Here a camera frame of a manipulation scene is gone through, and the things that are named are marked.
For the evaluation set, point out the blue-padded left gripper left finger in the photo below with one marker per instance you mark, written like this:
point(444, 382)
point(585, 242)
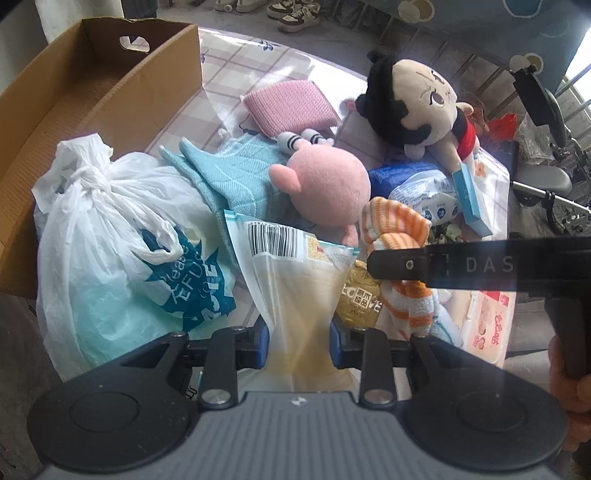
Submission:
point(248, 345)

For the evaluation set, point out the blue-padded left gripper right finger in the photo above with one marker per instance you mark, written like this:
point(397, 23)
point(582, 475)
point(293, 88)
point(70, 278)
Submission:
point(365, 348)

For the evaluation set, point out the clear bag of yellow contents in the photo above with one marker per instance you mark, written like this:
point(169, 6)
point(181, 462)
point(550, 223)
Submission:
point(295, 281)

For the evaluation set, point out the light blue box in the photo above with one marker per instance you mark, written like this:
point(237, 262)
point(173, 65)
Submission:
point(471, 202)

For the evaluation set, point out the blue white tissue pack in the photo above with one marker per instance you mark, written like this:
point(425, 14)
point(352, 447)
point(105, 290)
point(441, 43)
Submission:
point(420, 185)

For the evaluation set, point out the pink plush toy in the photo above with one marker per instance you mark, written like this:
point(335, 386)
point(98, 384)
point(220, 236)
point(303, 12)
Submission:
point(327, 185)

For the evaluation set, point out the light blue towel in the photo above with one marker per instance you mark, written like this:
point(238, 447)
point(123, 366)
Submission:
point(235, 177)

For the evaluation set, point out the pink scrubbing sponge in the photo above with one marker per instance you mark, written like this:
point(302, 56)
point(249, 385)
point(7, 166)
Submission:
point(293, 106)

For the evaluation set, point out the green white scrunchie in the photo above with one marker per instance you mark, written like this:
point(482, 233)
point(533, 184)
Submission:
point(445, 233)

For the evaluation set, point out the right hand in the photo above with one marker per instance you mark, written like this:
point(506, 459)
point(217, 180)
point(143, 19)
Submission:
point(573, 395)

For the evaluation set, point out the black exercise bike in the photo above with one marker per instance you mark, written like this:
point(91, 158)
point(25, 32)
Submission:
point(553, 169)

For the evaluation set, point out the pink wet wipes pack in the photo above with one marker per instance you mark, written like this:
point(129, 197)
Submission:
point(487, 326)

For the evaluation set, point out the white plastic bag blue print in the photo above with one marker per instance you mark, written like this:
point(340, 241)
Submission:
point(128, 251)

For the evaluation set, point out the black-haired plush doll red scarf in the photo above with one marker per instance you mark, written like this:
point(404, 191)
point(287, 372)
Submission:
point(414, 108)

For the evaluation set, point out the blue patterned hanging cloth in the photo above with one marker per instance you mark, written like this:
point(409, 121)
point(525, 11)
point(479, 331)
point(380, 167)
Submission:
point(506, 33)

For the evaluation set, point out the plaid floral tablecloth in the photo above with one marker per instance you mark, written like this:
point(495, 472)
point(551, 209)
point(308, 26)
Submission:
point(234, 65)

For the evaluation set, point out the brown cardboard box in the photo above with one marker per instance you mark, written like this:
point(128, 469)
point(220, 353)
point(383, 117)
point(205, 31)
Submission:
point(122, 79)

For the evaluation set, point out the black white sneaker right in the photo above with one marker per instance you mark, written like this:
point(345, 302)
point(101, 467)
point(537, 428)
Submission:
point(307, 15)

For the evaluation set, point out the black white sneaker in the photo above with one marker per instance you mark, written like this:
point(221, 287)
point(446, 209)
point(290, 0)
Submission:
point(307, 15)
point(283, 8)

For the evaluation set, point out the black white sneaker left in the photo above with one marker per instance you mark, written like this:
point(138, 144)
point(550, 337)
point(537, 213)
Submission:
point(283, 8)

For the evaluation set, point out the white shoe right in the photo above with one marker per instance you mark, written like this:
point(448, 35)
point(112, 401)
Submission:
point(247, 6)

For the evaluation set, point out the white shoe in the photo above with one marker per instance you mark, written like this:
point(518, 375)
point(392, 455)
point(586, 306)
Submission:
point(247, 6)
point(226, 6)

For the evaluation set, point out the white shoe left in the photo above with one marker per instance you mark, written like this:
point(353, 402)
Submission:
point(226, 6)

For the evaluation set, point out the white curtain cloth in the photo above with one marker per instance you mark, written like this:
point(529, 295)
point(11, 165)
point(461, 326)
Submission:
point(57, 16)

